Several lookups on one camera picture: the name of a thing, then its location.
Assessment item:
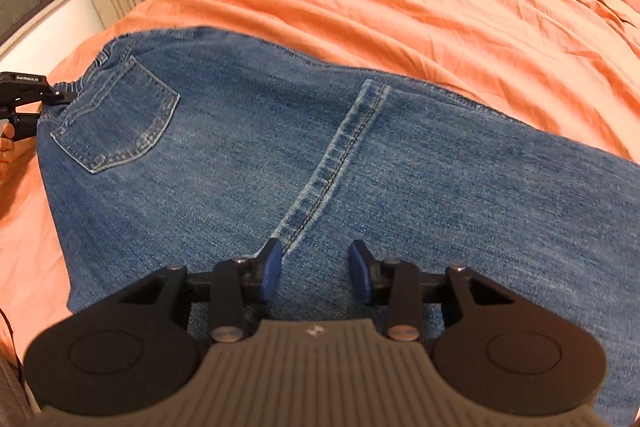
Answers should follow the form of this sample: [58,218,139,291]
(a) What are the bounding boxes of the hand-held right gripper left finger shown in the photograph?
[117,238,283,344]

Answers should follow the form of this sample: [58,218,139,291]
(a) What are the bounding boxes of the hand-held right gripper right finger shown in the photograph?
[348,239,516,343]

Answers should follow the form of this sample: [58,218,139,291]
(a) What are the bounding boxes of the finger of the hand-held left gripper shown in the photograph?
[42,87,79,106]
[13,113,41,141]

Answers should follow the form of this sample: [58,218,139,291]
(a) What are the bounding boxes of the blue denim pants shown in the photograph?
[36,26,640,427]

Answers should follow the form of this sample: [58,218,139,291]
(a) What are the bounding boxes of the person's left hand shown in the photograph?
[0,122,16,182]

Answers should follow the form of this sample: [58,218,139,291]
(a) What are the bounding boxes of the orange duvet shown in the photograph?
[0,0,640,360]

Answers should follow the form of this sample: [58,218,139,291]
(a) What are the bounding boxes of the thin dark cable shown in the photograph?
[0,308,27,389]

